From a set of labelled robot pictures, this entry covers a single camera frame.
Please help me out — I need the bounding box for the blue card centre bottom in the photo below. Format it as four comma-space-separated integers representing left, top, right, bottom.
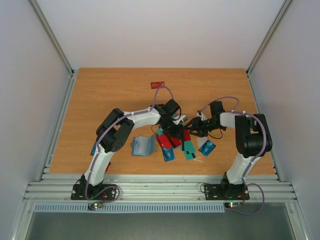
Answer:
161, 147, 176, 162

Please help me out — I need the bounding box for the blue card right side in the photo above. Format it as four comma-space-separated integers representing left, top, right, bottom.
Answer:
198, 140, 216, 157

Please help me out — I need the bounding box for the left controller board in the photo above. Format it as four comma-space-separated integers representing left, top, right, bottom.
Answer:
87, 202, 104, 211

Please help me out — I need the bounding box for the teal leather card holder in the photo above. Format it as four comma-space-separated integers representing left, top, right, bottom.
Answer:
131, 134, 156, 157

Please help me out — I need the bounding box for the controller board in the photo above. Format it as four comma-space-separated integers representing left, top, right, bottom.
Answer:
224, 201, 244, 209
87, 202, 104, 211

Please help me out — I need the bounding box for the teal card black stripe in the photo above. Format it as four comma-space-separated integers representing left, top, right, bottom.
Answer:
181, 140, 197, 161

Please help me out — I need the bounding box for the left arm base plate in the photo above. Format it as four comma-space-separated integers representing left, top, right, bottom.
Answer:
70, 184, 120, 202

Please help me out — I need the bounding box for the blue card left group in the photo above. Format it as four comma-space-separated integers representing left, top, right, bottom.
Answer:
90, 141, 97, 156

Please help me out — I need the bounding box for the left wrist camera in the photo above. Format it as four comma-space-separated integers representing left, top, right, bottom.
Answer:
173, 114, 188, 125

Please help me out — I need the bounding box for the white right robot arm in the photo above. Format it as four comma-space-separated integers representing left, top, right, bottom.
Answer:
184, 100, 273, 199

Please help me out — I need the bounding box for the red card black stripe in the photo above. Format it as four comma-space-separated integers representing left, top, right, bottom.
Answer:
164, 135, 182, 149

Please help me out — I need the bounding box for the red card far table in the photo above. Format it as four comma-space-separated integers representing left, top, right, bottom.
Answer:
150, 81, 165, 89

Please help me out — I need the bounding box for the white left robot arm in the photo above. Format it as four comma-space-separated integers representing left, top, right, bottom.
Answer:
82, 99, 188, 199

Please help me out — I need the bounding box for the red card left lower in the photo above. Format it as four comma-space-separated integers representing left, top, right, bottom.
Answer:
104, 162, 111, 173

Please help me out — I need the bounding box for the right controller board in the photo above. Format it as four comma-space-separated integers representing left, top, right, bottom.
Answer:
224, 201, 244, 209

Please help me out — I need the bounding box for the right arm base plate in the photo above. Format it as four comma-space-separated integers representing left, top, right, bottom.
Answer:
203, 184, 250, 201

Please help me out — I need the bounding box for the grey slotted cable duct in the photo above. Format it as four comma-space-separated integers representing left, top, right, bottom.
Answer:
33, 202, 225, 214

